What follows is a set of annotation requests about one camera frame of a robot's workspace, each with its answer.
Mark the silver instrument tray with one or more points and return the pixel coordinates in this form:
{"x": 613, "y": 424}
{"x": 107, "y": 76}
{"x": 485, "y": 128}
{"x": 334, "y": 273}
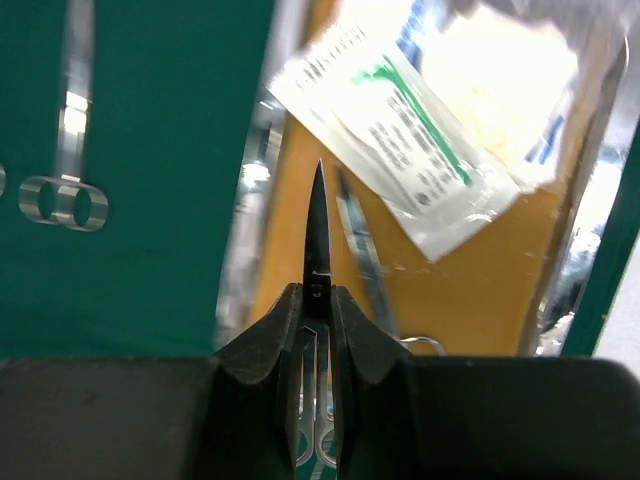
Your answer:
{"x": 598, "y": 32}

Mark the white green suture packet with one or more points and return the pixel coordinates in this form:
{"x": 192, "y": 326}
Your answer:
{"x": 358, "y": 95}

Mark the foil packet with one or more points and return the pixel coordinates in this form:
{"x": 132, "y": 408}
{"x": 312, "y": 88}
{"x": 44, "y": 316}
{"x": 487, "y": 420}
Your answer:
{"x": 509, "y": 83}

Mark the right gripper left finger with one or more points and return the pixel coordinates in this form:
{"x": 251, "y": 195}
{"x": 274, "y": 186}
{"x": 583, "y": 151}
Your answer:
{"x": 255, "y": 396}

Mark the small pointed silver scissors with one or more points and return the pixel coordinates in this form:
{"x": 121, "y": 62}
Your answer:
{"x": 315, "y": 419}

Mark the green surgical cloth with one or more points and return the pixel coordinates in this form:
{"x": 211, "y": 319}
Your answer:
{"x": 176, "y": 89}

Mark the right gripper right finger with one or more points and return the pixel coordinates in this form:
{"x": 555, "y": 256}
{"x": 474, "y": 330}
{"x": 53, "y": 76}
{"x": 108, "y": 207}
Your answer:
{"x": 374, "y": 417}

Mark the silver scalpel handle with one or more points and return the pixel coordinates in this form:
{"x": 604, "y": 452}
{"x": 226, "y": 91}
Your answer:
{"x": 362, "y": 247}

